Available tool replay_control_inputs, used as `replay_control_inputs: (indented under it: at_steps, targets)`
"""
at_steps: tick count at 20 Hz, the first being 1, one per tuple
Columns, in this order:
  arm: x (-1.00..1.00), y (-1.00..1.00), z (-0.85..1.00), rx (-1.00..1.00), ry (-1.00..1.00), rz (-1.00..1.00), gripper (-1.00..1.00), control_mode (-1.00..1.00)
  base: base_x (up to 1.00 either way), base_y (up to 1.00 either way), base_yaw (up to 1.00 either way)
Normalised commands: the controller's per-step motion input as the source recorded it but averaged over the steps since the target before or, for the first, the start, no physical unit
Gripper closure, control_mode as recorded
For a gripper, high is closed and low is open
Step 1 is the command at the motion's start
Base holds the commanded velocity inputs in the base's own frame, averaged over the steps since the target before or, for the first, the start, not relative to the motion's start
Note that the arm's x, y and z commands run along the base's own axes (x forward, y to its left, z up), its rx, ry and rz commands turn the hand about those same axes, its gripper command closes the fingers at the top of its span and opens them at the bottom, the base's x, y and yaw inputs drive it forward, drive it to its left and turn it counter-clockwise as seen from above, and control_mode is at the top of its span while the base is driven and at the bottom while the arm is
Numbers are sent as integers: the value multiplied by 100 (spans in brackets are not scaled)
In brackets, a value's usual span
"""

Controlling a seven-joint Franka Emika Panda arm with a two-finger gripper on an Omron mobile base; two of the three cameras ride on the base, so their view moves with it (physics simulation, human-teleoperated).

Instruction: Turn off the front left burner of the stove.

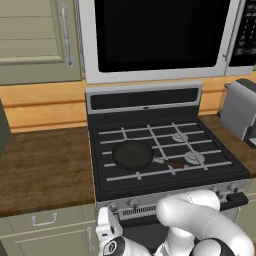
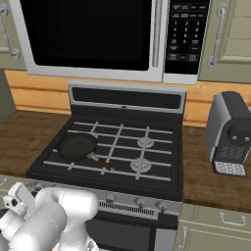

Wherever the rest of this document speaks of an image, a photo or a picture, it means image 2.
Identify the green wall cupboard door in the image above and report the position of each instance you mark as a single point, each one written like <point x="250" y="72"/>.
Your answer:
<point x="238" y="32"/>
<point x="8" y="63"/>

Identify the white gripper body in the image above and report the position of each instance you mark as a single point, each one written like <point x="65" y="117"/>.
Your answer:
<point x="22" y="195"/>

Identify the silver microwave oven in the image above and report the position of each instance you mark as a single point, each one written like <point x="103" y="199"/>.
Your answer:
<point x="186" y="39"/>

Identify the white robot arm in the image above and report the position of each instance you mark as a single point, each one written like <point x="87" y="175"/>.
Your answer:
<point x="65" y="209"/>

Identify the green drawer front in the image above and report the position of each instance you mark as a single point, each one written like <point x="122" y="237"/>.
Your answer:
<point x="202" y="217"/>
<point x="13" y="181"/>

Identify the black oven door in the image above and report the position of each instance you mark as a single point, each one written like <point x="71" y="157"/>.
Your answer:
<point x="124" y="233"/>

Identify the grey and black coffee machine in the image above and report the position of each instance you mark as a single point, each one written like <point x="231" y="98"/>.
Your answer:
<point x="228" y="130"/>

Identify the black frying pan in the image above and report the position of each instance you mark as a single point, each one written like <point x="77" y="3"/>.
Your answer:
<point x="77" y="146"/>

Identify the green base cupboard door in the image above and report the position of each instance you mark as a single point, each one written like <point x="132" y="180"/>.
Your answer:
<point x="215" y="241"/>

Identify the black microwave door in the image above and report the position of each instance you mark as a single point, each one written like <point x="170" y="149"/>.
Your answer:
<point x="85" y="32"/>

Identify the silver stove knob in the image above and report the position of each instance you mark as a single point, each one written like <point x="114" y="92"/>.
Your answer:
<point x="39" y="186"/>
<point x="161" y="206"/>
<point x="140" y="202"/>
<point x="110" y="198"/>

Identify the black and silver stove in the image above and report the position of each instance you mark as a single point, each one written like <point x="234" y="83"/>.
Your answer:
<point x="130" y="111"/>

